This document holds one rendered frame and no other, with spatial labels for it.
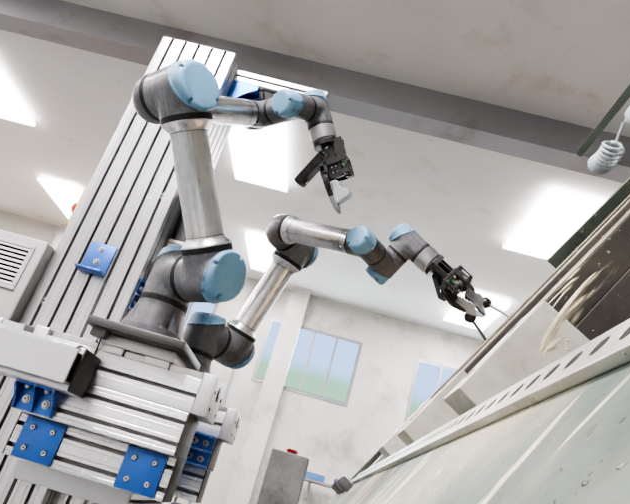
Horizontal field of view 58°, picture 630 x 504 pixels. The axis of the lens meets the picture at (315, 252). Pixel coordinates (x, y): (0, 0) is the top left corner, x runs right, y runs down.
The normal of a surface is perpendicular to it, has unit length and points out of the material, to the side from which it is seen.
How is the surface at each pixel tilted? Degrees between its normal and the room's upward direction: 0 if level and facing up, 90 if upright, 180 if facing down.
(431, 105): 90
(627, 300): 90
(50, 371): 90
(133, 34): 90
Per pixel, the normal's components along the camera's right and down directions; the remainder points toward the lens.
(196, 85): 0.75, -0.18
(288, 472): 0.02, -0.40
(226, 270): 0.79, 0.08
